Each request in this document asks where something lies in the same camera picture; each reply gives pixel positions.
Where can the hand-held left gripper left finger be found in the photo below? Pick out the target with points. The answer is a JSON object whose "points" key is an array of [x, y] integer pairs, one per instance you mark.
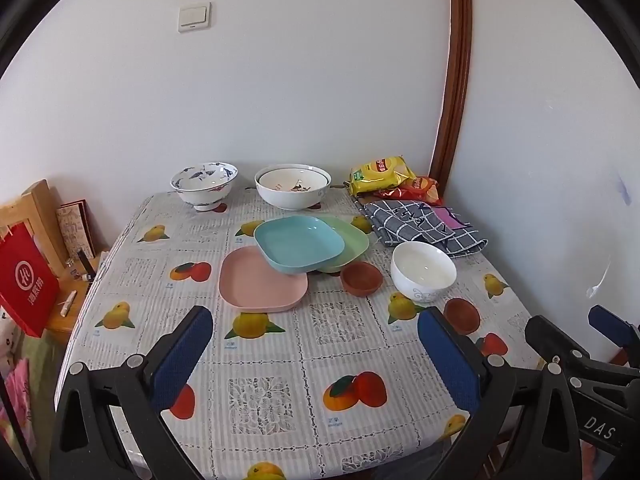
{"points": [[182, 355]]}

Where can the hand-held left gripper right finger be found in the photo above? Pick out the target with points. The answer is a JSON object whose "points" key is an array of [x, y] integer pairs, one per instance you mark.
{"points": [[447, 355]]}

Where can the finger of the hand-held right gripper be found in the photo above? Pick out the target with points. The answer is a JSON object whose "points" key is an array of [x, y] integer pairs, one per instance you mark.
{"points": [[550, 340], [612, 325]]}

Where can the small brown bowl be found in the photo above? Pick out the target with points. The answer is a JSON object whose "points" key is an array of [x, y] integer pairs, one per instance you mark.
{"points": [[462, 315], [361, 280]]}

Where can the white bowl with grey pattern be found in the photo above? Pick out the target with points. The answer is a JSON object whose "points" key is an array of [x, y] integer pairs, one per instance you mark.
{"points": [[422, 265]]}

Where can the pink plastic plate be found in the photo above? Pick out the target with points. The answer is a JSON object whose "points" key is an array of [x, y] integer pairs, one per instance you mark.
{"points": [[250, 285]]}

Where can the green plastic plate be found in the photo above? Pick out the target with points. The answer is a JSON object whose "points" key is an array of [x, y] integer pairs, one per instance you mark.
{"points": [[356, 245]]}

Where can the blue plastic plate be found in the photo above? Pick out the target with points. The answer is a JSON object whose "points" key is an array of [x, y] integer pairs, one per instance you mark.
{"points": [[295, 242]]}

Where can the fruit print tablecloth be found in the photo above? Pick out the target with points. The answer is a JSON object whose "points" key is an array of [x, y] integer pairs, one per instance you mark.
{"points": [[300, 335]]}

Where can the small white tube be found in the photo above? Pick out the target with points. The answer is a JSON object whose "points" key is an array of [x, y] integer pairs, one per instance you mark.
{"points": [[67, 303]]}

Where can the grey checked cloth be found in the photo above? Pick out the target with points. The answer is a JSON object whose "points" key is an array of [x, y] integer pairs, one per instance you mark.
{"points": [[415, 225]]}

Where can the blue patterned white bowl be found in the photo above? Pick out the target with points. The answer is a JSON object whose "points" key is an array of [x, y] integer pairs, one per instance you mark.
{"points": [[200, 195]]}

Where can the patterned book with red edge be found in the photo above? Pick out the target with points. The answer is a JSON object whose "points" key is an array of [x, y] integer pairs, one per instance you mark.
{"points": [[75, 230]]}

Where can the red chip bag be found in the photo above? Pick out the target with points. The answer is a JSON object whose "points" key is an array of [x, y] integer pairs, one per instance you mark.
{"points": [[420, 190]]}

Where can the pink plastic bag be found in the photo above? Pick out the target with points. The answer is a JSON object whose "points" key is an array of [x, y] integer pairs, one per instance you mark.
{"points": [[17, 395]]}

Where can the red paper bag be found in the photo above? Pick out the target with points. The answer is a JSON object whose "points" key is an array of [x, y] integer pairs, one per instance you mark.
{"points": [[30, 280]]}

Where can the large white bowl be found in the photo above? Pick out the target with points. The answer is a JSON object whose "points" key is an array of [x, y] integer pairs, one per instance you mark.
{"points": [[290, 200]]}

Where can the yellow chip bag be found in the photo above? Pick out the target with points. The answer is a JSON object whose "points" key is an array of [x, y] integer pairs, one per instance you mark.
{"points": [[380, 172]]}

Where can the white bowl with printed inside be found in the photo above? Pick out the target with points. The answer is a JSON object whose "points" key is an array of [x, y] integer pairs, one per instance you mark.
{"points": [[280, 180]]}

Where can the light wooden chair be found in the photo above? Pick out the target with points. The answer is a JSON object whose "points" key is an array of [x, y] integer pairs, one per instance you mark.
{"points": [[40, 210]]}

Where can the brown wooden door frame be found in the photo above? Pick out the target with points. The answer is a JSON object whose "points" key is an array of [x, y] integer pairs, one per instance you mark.
{"points": [[457, 85]]}

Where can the white wall switch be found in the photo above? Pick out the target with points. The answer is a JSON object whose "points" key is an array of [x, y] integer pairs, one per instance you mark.
{"points": [[194, 17]]}

